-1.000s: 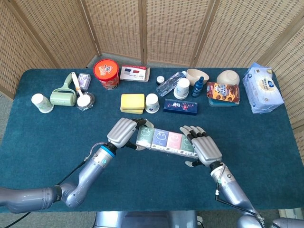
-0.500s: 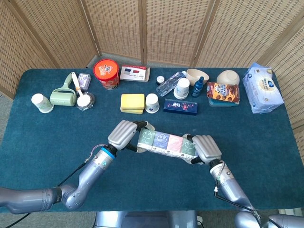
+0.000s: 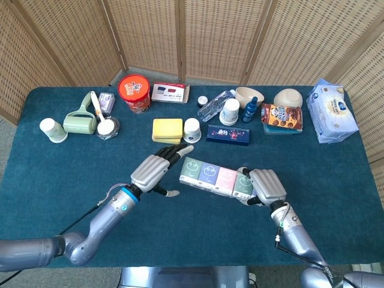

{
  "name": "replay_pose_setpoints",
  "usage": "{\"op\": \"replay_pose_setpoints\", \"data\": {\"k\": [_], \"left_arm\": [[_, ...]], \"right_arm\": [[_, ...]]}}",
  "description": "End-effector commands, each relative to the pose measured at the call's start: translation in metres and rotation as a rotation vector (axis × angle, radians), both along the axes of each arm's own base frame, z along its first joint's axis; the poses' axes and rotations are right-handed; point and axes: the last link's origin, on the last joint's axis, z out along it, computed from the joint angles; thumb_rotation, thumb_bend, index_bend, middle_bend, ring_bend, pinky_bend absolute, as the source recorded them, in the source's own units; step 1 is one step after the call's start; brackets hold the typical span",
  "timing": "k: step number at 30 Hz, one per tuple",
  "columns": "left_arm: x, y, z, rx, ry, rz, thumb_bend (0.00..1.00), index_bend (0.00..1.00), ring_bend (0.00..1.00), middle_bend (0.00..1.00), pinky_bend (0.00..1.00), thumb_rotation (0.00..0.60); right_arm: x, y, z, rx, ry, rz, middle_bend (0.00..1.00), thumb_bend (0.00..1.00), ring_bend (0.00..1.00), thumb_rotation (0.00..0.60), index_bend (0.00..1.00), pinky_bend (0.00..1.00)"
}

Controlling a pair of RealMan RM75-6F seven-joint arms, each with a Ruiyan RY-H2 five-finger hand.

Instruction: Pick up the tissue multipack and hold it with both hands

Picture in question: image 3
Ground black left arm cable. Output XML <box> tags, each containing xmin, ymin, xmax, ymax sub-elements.
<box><xmin>0</xmin><ymin>183</ymin><xmax>127</xmax><ymax>283</ymax></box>

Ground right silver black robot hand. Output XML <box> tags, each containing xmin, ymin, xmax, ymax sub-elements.
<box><xmin>236</xmin><ymin>167</ymin><xmax>287</xmax><ymax>208</ymax></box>

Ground clear plastic water bottle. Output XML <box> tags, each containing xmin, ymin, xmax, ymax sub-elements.
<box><xmin>197</xmin><ymin>89</ymin><xmax>236</xmax><ymax>122</ymax></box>

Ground red lidded snack can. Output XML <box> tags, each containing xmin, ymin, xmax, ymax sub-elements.
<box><xmin>118</xmin><ymin>74</ymin><xmax>151</xmax><ymax>114</ymax></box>

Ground blue white wipes pack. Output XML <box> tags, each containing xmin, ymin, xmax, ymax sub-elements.
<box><xmin>306</xmin><ymin>78</ymin><xmax>359</xmax><ymax>144</ymax></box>

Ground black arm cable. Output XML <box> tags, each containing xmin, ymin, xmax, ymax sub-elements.
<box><xmin>0</xmin><ymin>183</ymin><xmax>127</xmax><ymax>283</ymax></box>
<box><xmin>274</xmin><ymin>202</ymin><xmax>361</xmax><ymax>288</ymax></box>

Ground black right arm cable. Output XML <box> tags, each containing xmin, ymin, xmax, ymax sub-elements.
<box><xmin>274</xmin><ymin>202</ymin><xmax>361</xmax><ymax>288</ymax></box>

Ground brown cookie box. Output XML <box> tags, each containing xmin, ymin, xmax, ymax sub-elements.
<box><xmin>260</xmin><ymin>103</ymin><xmax>304</xmax><ymax>131</ymax></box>

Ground white paper cup blue print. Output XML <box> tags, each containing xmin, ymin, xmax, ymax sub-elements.
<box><xmin>219</xmin><ymin>98</ymin><xmax>241</xmax><ymax>126</ymax></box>
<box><xmin>183</xmin><ymin>118</ymin><xmax>202</xmax><ymax>144</ymax></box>

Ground white round handled brush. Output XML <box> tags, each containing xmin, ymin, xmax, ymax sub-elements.
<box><xmin>90</xmin><ymin>92</ymin><xmax>117</xmax><ymax>136</ymax></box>

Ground blue spray bottle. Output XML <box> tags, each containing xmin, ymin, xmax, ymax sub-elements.
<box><xmin>241</xmin><ymin>96</ymin><xmax>259</xmax><ymax>124</ymax></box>

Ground yellow sponge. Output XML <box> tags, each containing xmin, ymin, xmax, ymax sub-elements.
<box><xmin>152</xmin><ymin>118</ymin><xmax>184</xmax><ymax>140</ymax></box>
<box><xmin>151</xmin><ymin>135</ymin><xmax>182</xmax><ymax>145</ymax></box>

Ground pastel multipack pocket tissues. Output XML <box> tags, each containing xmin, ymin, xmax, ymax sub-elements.
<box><xmin>179</xmin><ymin>156</ymin><xmax>259</xmax><ymax>199</ymax></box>

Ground dark blue long box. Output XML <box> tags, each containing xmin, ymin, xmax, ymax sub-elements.
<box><xmin>206</xmin><ymin>124</ymin><xmax>251</xmax><ymax>147</ymax></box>

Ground beige bowl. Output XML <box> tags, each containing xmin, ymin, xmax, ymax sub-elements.
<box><xmin>235</xmin><ymin>86</ymin><xmax>265</xmax><ymax>109</ymax></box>
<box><xmin>273</xmin><ymin>89</ymin><xmax>304</xmax><ymax>109</ymax></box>

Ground silver robot torso base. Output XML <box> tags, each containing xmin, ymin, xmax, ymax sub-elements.
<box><xmin>118</xmin><ymin>265</ymin><xmax>250</xmax><ymax>288</ymax></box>

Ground small purple box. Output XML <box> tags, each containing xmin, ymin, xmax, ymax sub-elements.
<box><xmin>98</xmin><ymin>92</ymin><xmax>116</xmax><ymax>114</ymax></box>

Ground dark teal table cloth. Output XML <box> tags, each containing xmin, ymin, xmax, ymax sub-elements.
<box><xmin>0</xmin><ymin>85</ymin><xmax>384</xmax><ymax>269</ymax></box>

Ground white box red blue picture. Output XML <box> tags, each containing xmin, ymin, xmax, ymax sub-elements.
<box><xmin>151</xmin><ymin>83</ymin><xmax>191</xmax><ymax>104</ymax></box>

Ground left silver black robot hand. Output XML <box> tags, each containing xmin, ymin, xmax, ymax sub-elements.
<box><xmin>130</xmin><ymin>143</ymin><xmax>195</xmax><ymax>199</ymax></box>

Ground white paper cup green print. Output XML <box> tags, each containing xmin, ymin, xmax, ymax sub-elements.
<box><xmin>39</xmin><ymin>118</ymin><xmax>68</xmax><ymax>143</ymax></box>

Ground wooden woven folding screen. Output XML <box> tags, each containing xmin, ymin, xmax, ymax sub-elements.
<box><xmin>0</xmin><ymin>0</ymin><xmax>384</xmax><ymax>212</ymax></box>

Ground teal flat container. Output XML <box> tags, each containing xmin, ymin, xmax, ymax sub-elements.
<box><xmin>263</xmin><ymin>123</ymin><xmax>302</xmax><ymax>136</ymax></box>

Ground green lint roller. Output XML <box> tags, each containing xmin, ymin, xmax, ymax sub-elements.
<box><xmin>62</xmin><ymin>91</ymin><xmax>98</xmax><ymax>135</ymax></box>

